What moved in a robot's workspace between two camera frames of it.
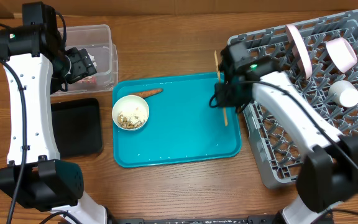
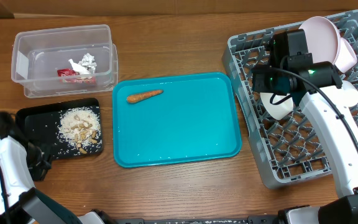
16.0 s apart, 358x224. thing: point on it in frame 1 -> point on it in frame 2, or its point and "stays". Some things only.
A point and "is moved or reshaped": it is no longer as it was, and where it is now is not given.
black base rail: x=274 y=219 stays
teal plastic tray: x=182 y=126 stays
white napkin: x=92 y=58 is moved or reshaped
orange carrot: x=146 y=93 stays
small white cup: x=345 y=93 stays
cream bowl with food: x=130 y=112 is moved or reshaped
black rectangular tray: x=78 y=127 stays
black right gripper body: x=228 y=96 -> x=266 y=80
